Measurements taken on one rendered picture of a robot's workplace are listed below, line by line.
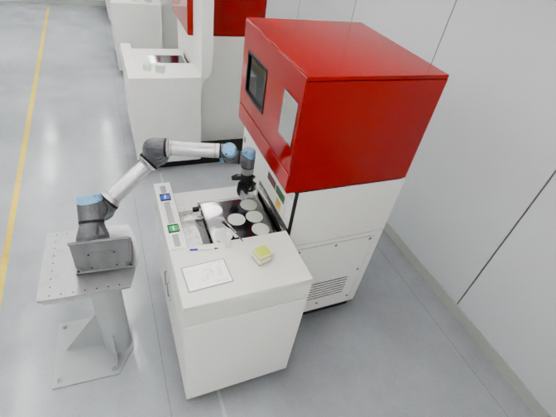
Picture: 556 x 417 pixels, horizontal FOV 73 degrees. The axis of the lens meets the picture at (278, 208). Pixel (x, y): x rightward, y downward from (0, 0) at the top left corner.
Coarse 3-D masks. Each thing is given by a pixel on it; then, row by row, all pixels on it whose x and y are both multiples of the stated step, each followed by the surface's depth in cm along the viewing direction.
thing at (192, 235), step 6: (180, 216) 215; (186, 228) 208; (192, 228) 209; (186, 234) 205; (192, 234) 205; (198, 234) 206; (186, 240) 202; (192, 240) 202; (198, 240) 203; (192, 246) 199
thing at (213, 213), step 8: (232, 200) 229; (240, 200) 230; (256, 200) 232; (208, 208) 220; (216, 208) 221; (224, 208) 222; (232, 208) 223; (240, 208) 224; (256, 208) 226; (208, 216) 215; (216, 216) 216; (224, 216) 217; (264, 216) 222; (208, 224) 210; (216, 224) 211; (248, 224) 215; (240, 232) 209; (248, 232) 210; (272, 232) 212; (216, 240) 202
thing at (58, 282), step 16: (128, 224) 213; (48, 240) 196; (64, 240) 198; (48, 256) 189; (64, 256) 190; (48, 272) 182; (64, 272) 183; (96, 272) 185; (112, 272) 187; (128, 272) 188; (48, 288) 175; (64, 288) 176; (80, 288) 177; (96, 288) 179; (112, 288) 180; (128, 288) 182
